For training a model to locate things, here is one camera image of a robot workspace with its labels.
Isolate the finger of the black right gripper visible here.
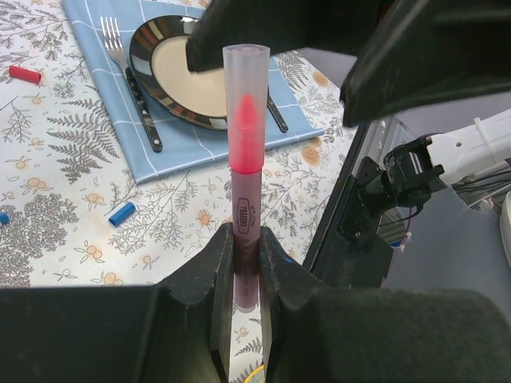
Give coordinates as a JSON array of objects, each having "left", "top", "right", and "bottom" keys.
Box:
[
  {"left": 340, "top": 1, "right": 510, "bottom": 127},
  {"left": 186, "top": 0, "right": 393, "bottom": 73}
]

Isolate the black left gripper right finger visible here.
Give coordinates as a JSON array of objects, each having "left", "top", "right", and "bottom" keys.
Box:
[{"left": 259, "top": 228, "right": 510, "bottom": 382}]

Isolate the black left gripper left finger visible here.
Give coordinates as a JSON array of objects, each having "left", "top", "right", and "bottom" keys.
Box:
[{"left": 1, "top": 224, "right": 233, "bottom": 382}]

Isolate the blue pen cap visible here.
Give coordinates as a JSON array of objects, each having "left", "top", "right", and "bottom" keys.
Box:
[{"left": 109, "top": 202, "right": 136, "bottom": 227}]

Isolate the red pen cap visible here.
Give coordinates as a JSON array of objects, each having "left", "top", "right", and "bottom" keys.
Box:
[{"left": 9, "top": 65, "right": 42, "bottom": 85}]

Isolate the pink marker pen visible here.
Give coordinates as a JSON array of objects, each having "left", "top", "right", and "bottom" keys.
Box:
[{"left": 232, "top": 170, "right": 262, "bottom": 313}]

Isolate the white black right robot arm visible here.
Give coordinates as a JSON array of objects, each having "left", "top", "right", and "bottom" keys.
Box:
[{"left": 186, "top": 1, "right": 510, "bottom": 227}]

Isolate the yellow centre patterned bowl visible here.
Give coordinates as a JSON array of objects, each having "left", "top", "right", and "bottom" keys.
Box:
[{"left": 244, "top": 365, "right": 265, "bottom": 383}]

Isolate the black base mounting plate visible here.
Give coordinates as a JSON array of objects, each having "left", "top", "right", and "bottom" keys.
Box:
[{"left": 303, "top": 124, "right": 393, "bottom": 290}]

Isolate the striped rim cream plate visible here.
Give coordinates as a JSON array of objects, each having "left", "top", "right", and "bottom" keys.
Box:
[{"left": 129, "top": 15, "right": 227, "bottom": 131}]

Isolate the floral patterned tablecloth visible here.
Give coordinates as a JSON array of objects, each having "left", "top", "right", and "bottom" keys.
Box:
[{"left": 0, "top": 0, "right": 360, "bottom": 383}]

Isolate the knife black handle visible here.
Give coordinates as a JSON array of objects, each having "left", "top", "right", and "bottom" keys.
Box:
[{"left": 267, "top": 93, "right": 288, "bottom": 133}]

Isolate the silver fork black handle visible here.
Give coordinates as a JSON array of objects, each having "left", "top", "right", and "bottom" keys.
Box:
[{"left": 100, "top": 16, "right": 164, "bottom": 152}]

